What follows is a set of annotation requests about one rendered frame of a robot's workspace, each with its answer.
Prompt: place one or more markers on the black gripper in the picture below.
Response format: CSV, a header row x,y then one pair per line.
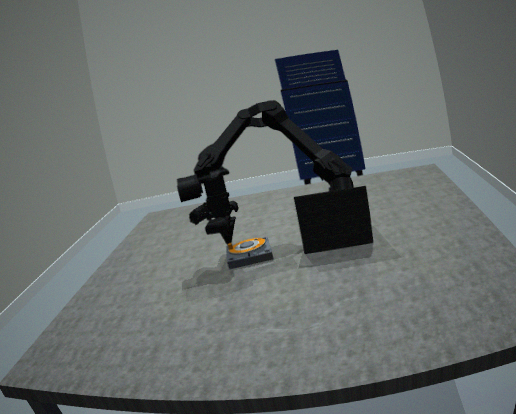
x,y
220,209

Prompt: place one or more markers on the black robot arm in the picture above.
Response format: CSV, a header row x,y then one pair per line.
x,y
327,165

